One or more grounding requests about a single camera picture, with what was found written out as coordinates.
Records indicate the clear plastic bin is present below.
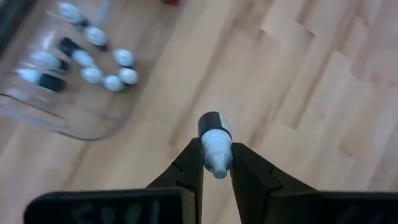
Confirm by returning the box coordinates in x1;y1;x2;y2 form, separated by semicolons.
0;0;175;141

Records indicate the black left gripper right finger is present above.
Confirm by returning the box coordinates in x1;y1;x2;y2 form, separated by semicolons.
230;142;398;224

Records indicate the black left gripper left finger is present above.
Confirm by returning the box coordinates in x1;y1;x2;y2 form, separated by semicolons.
24;138;205;224

